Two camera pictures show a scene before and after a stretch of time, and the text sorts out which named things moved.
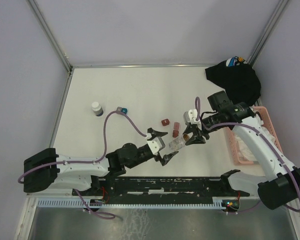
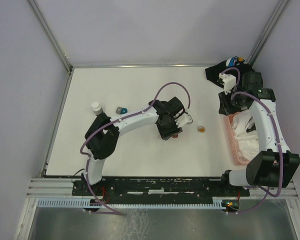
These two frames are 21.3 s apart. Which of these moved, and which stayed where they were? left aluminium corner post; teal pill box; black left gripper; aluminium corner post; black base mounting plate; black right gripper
Moved: black left gripper; black right gripper
Stayed: teal pill box; left aluminium corner post; aluminium corner post; black base mounting plate
